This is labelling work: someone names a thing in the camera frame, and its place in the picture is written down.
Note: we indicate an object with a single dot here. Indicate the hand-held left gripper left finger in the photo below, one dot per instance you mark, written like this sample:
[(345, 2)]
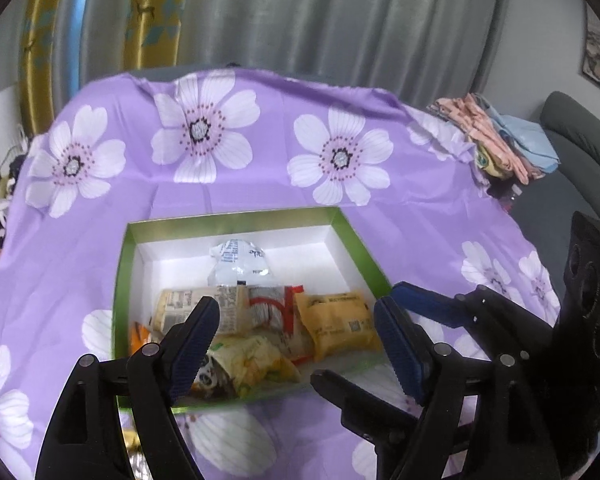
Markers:
[(195, 345)]

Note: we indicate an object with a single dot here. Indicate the yellow orange snack packet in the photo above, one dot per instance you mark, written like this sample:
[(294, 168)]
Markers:
[(340, 325)]

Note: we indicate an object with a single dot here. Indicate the grey curtain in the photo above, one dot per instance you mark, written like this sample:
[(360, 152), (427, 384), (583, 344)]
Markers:
[(330, 20)]

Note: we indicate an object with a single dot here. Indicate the red white snack packet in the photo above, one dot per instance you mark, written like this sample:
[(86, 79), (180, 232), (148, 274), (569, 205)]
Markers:
[(272, 310)]

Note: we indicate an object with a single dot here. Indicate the pile of folded clothes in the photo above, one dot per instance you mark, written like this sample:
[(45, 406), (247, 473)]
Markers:
[(500, 140)]

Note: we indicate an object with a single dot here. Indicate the yellow patterned curtain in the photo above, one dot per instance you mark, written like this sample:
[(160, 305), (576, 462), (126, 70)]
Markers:
[(150, 20)]

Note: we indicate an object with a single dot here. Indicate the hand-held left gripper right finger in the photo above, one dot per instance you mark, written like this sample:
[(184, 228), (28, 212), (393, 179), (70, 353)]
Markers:
[(397, 350)]

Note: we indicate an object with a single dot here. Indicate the purple floral cloth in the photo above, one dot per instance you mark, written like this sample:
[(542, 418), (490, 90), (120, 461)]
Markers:
[(260, 185)]

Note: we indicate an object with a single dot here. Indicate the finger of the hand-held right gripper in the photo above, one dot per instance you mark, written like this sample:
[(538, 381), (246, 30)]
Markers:
[(425, 302), (350, 400)]

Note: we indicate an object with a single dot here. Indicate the yellow green snack packet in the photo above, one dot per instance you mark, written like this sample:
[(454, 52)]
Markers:
[(255, 365)]

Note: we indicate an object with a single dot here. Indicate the pale yellow snack packet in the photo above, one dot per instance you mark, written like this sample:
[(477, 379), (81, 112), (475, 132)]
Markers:
[(235, 310)]

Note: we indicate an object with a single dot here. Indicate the white blue snack packet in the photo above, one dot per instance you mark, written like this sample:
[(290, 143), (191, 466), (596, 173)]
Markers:
[(237, 265)]

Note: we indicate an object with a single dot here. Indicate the green cardboard box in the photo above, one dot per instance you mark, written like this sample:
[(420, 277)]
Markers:
[(121, 285)]

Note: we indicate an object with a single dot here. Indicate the brown snack packet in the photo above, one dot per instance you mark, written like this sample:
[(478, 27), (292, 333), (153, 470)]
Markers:
[(130, 442)]

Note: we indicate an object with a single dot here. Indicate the grey sofa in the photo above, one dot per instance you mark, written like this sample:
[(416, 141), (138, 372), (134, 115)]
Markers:
[(580, 130)]

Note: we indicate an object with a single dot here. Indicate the small orange snack packet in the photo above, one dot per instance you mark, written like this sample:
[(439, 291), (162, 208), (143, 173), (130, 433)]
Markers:
[(140, 340)]

